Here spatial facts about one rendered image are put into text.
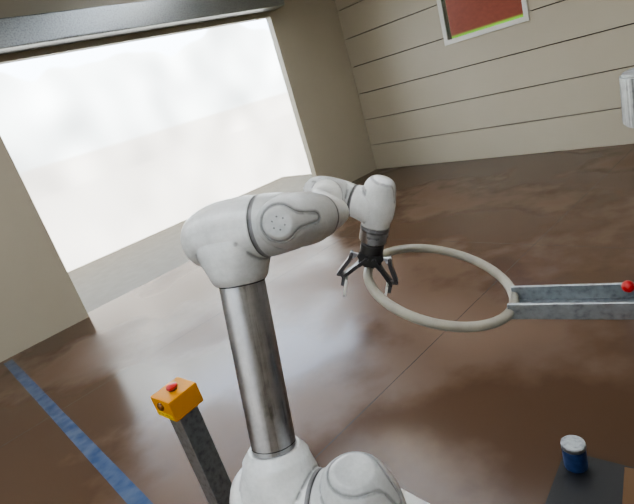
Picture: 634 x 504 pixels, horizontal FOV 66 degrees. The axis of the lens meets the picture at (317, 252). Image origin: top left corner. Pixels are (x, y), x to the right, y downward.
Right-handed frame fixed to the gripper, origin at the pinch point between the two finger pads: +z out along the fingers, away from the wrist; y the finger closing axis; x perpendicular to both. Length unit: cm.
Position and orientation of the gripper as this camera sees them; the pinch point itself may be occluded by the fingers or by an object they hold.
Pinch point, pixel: (364, 294)
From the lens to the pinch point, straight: 164.4
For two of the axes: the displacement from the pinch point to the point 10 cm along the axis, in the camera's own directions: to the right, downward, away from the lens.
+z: -0.8, 8.7, 4.8
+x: 1.8, -4.6, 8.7
